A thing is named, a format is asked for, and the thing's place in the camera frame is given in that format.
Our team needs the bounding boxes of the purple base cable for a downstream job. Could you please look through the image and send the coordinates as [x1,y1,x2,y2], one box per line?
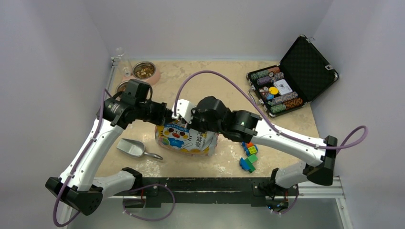
[122,184,176,222]

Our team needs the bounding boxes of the black poker chip case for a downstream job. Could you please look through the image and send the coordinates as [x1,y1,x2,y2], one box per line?
[246,35,339,117]

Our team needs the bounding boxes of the pink double pet bowl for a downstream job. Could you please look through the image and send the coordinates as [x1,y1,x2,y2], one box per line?
[115,61,161,93]

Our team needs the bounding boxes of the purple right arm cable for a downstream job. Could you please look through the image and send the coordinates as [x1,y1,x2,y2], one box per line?
[172,70,369,151]

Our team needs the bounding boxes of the clear plastic bottle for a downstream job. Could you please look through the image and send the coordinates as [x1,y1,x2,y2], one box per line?
[115,47,132,78]

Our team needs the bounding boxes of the yellow round chip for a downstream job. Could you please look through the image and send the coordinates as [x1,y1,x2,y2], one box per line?
[268,87,279,95]

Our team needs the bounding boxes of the white playing card box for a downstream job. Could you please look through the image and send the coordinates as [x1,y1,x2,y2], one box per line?
[273,79,293,95]

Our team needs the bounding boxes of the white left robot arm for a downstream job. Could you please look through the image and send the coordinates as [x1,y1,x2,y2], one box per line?
[45,79,172,216]

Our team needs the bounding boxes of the green blue toy blocks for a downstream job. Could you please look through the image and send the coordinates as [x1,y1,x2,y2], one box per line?
[239,155,258,173]

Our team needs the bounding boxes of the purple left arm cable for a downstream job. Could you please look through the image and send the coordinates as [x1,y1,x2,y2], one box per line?
[52,89,113,228]

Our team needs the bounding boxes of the cat food bag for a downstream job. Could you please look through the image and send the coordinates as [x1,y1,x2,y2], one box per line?
[155,121,219,156]

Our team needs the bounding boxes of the orange blue toy car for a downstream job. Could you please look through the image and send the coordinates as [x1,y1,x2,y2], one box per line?
[241,142,258,156]

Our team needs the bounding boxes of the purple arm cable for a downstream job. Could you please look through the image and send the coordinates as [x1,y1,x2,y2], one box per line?
[52,89,113,228]
[172,70,369,151]

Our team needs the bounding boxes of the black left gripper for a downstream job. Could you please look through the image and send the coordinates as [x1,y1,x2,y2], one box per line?
[135,99,176,125]

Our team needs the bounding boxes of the metal food scoop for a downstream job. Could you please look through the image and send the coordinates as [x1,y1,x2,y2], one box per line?
[116,138,163,160]

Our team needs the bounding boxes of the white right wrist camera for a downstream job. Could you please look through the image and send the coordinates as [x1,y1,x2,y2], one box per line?
[171,99,196,124]

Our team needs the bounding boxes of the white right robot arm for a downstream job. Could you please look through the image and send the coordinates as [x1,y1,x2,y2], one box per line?
[188,96,337,194]

